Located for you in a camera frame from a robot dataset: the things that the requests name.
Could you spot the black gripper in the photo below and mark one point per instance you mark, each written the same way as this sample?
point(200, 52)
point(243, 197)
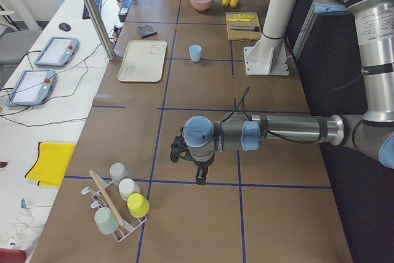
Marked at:
point(201, 165)

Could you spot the light blue plastic cup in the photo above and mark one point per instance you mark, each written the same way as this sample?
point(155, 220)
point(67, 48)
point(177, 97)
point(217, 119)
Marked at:
point(195, 52)

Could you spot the yellow cup on rack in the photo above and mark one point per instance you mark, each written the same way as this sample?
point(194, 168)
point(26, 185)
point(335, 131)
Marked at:
point(138, 205)

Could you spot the white cup on rack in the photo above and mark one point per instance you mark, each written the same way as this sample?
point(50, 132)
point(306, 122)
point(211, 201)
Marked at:
point(127, 187)

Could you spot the grey cup on rack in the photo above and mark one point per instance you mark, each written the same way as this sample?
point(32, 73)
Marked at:
point(119, 172)

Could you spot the green cup on rack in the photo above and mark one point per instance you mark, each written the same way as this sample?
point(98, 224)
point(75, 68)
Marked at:
point(106, 220)

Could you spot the lower whole lemon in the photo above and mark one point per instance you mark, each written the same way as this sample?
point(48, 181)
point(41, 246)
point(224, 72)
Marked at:
point(225, 3)

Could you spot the whole lemon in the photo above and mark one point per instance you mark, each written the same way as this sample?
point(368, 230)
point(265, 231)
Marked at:
point(234, 3)
point(225, 3)

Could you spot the upper whole lemon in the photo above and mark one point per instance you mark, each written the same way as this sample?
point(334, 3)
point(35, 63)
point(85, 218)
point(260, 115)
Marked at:
point(234, 3)

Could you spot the yellow plastic knife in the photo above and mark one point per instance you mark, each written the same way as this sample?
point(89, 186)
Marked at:
point(239, 20)

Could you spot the steel muddler black tip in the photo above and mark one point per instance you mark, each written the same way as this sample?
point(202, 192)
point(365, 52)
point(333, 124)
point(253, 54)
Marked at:
point(245, 28)

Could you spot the wooden cutting board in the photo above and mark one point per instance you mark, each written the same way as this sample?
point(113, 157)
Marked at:
point(243, 35)

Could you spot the grey folded cloth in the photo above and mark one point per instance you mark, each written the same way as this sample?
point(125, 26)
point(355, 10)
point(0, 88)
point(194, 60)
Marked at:
point(146, 31)

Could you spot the cream bear tray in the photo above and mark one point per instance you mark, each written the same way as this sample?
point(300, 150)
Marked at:
point(143, 62)

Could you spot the wooden stick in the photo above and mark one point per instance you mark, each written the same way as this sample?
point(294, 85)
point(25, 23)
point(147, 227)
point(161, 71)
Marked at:
point(101, 187)

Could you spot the black computer mouse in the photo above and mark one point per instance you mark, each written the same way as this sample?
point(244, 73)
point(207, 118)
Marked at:
point(64, 27)

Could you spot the yellow cloth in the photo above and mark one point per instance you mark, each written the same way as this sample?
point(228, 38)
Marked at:
point(51, 164)

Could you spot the upper teach pendant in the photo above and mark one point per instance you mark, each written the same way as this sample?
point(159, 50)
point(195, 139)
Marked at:
point(57, 52)

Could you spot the teach pendant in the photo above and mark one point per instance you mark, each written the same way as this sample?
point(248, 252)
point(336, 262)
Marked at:
point(32, 88)
point(57, 52)

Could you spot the lower teach pendant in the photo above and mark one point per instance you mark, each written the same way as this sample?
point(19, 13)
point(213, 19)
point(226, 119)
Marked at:
point(32, 88)

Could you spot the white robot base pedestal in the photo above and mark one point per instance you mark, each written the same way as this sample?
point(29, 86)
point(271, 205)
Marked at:
point(268, 55)

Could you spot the white wire cup rack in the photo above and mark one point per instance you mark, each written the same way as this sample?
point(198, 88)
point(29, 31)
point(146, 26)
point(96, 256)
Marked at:
point(98, 201)

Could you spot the aluminium frame post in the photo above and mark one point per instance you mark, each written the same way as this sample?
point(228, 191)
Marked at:
point(100, 28)

